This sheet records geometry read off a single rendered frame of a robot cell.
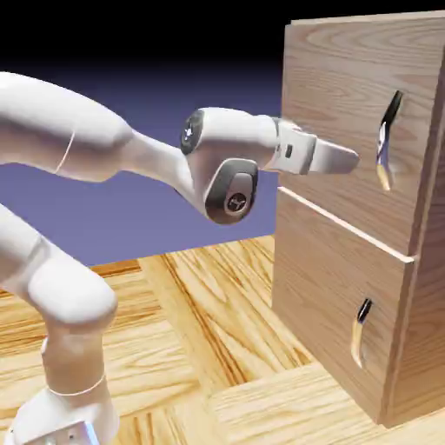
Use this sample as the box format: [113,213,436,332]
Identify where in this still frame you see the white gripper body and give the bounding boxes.
[308,137,361,176]

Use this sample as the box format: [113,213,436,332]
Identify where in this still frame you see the large wooden cabinet door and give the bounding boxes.
[277,23,445,257]

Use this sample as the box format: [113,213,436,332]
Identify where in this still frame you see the small wooden cabinet door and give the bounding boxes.
[271,186,417,424]

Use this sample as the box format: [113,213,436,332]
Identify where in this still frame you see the light wooden cabinet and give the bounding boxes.
[271,9,445,429]

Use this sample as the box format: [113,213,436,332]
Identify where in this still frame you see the long curved metal handle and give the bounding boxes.
[375,90,404,192]

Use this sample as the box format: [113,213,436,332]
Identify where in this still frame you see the short curved metal handle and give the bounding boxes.
[349,297,373,369]

